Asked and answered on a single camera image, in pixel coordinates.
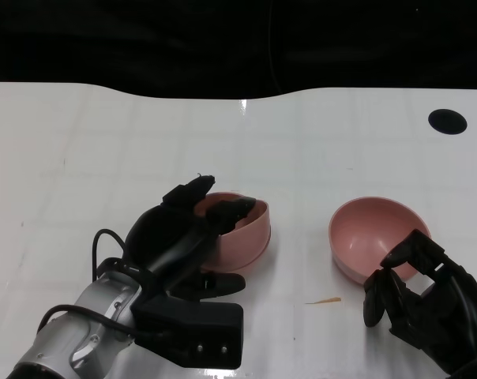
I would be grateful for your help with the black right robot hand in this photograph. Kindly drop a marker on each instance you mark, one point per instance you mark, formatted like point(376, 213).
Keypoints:
point(451, 316)

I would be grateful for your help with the black backdrop cloth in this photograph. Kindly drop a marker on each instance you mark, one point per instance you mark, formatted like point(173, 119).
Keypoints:
point(143, 39)

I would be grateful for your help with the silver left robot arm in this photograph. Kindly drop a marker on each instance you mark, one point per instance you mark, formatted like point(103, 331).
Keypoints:
point(104, 292)

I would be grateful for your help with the black round table grommet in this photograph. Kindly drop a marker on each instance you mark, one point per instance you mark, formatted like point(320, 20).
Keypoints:
point(447, 122)

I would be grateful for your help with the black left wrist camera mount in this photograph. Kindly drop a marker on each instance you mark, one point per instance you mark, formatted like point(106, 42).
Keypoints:
point(191, 331)

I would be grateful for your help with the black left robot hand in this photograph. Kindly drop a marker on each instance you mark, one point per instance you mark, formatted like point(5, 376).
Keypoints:
point(163, 237)

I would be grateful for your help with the orange sliver of tape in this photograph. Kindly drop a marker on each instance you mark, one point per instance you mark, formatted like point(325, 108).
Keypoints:
point(329, 301)

